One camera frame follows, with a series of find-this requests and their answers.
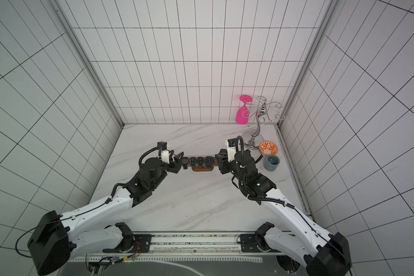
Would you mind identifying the chunky black sport watch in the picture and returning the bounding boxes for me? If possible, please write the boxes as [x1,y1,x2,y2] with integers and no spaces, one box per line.
[181,156,189,170]

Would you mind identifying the small black square watch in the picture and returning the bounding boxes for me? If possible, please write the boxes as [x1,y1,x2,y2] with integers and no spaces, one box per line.
[189,157,197,167]

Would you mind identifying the black round analog watch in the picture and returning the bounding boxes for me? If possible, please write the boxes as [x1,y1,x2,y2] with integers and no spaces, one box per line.
[205,156,215,168]

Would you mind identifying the brown wooden watch stand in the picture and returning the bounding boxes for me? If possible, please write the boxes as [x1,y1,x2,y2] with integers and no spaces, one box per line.
[188,157,218,172]

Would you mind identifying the black slim strap watch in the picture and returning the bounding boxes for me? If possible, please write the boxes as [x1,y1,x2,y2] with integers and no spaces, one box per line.
[197,157,205,167]

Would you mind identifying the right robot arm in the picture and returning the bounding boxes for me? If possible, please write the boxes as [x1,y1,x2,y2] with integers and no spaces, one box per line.
[216,136,352,276]

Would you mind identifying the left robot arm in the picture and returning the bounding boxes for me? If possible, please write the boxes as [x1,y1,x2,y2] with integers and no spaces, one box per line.
[27,141,184,276]

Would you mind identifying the orange patterned white bowl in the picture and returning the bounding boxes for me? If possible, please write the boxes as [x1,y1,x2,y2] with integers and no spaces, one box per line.
[259,140,279,156]

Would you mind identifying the grey-blue ceramic cup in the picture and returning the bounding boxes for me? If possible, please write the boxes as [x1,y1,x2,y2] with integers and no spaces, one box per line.
[263,155,280,171]

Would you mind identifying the pink plastic wine glass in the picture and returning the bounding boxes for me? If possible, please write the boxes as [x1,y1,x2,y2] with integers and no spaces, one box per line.
[235,95,253,125]

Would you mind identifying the chrome wire glass holder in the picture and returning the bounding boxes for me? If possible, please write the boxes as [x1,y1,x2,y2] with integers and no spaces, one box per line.
[244,96,285,150]

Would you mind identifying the white perforated cable strip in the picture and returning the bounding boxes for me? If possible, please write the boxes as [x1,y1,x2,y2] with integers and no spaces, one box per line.
[70,255,263,264]

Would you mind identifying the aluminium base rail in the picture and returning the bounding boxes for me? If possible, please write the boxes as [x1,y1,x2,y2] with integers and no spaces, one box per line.
[55,230,335,256]

